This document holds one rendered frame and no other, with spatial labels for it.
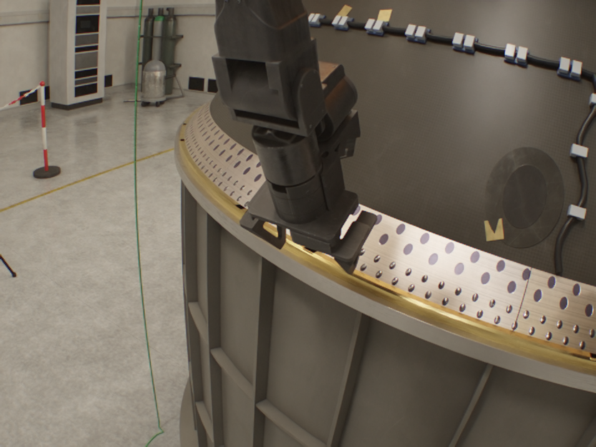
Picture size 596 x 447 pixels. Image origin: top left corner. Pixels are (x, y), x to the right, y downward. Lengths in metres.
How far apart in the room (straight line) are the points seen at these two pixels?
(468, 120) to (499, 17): 0.18
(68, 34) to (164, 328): 6.02
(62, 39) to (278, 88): 7.55
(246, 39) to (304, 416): 0.69
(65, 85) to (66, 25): 0.98
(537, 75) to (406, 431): 0.57
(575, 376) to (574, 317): 0.07
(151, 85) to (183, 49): 1.42
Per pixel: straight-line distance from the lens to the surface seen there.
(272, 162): 0.43
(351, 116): 0.52
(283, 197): 0.46
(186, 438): 1.86
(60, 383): 2.19
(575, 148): 0.63
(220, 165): 0.89
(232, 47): 0.37
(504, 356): 0.57
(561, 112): 0.66
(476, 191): 0.62
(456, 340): 0.57
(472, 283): 0.59
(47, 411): 2.08
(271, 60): 0.36
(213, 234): 0.92
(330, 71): 0.47
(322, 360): 0.77
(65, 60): 7.79
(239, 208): 0.76
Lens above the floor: 1.48
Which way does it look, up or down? 25 degrees down
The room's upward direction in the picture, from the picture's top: 5 degrees clockwise
